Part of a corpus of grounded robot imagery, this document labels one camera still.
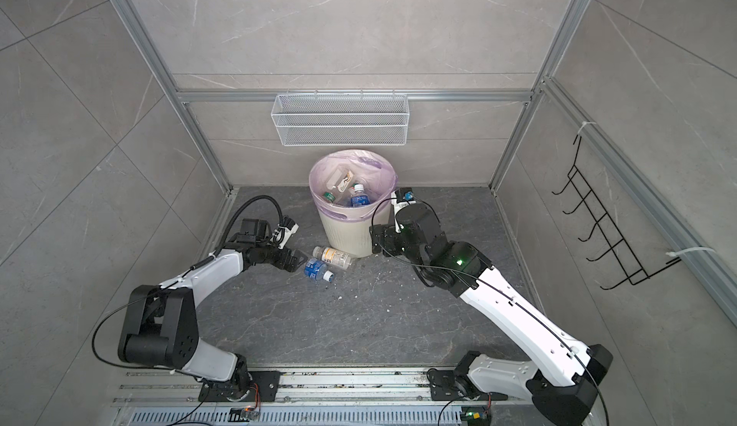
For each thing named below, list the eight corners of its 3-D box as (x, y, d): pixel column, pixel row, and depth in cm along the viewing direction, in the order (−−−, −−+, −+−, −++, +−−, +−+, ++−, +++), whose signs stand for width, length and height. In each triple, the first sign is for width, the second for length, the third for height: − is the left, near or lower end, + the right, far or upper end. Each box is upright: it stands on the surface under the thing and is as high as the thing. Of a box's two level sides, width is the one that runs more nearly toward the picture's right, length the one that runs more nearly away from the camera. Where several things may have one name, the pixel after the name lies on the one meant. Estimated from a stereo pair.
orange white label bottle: (313, 261, 99) (310, 253, 95) (319, 251, 102) (316, 243, 97) (347, 272, 96) (346, 265, 92) (352, 261, 99) (351, 253, 95)
